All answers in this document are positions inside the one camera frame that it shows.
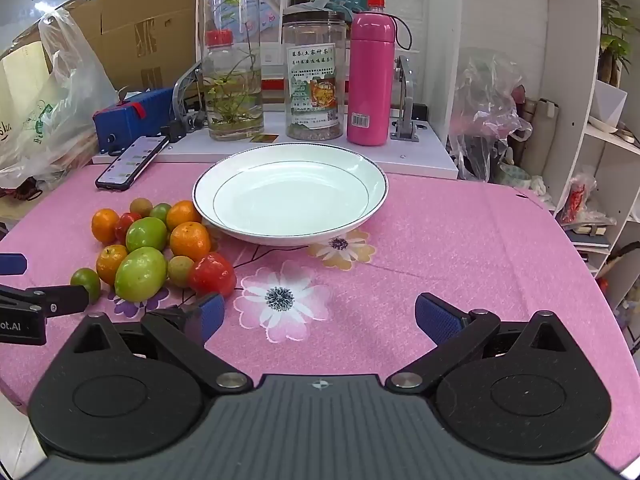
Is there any small green jujube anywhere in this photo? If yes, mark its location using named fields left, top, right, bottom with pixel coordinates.
left=70, top=267, right=102, bottom=303

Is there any green tomato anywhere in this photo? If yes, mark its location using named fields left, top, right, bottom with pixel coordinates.
left=125, top=216, right=168, bottom=253

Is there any grey metal bracket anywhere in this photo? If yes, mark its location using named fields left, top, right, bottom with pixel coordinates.
left=390, top=55, right=429, bottom=143
left=172, top=64, right=207, bottom=133

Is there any orange mandarin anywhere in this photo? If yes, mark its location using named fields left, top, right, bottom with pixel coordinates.
left=96, top=244, right=129, bottom=286
left=91, top=208, right=121, bottom=243
left=166, top=200, right=202, bottom=231
left=169, top=221, right=212, bottom=262

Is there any large green mango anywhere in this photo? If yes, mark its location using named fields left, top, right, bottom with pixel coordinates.
left=115, top=246, right=168, bottom=303

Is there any pink thermos bottle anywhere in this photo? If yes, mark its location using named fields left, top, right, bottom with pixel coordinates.
left=346, top=10, right=413, bottom=147

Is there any white translucent plastic bag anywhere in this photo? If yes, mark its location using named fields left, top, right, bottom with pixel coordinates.
left=0, top=7, right=118, bottom=191

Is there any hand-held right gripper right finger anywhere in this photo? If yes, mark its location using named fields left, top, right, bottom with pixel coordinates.
left=386, top=292, right=583, bottom=395

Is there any green potted plant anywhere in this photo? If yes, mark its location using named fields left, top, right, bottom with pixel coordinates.
left=597, top=0, right=636, bottom=86

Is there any white ceramic plate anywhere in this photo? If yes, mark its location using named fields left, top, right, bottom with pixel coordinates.
left=192, top=142, right=389, bottom=247

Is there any black smartphone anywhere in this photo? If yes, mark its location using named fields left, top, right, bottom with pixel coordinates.
left=95, top=134, right=171, bottom=191

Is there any brown cardboard box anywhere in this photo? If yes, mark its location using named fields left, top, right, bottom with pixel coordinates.
left=0, top=0, right=201, bottom=101

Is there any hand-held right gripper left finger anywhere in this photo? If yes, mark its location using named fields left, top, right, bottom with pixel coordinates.
left=60, top=292, right=253, bottom=396

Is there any clear plastic tea jar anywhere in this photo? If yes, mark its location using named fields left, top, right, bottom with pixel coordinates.
left=281, top=4, right=348, bottom=141

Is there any white shelf unit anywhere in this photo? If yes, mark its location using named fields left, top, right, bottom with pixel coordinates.
left=520, top=0, right=640, bottom=311

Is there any red snack packet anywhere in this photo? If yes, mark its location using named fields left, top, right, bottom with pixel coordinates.
left=560, top=175, right=601, bottom=226

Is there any clear crumpled plastic bag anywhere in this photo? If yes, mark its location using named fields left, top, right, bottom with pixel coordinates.
left=447, top=47, right=533, bottom=183

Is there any blue power box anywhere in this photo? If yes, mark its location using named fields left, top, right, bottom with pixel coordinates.
left=92, top=87, right=176, bottom=156

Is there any pink floral tablecloth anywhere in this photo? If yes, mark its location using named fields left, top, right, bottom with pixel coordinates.
left=0, top=162, right=640, bottom=461

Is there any red tomato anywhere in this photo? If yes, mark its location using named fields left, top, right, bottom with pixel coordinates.
left=114, top=212, right=142, bottom=246
left=188, top=252, right=237, bottom=298

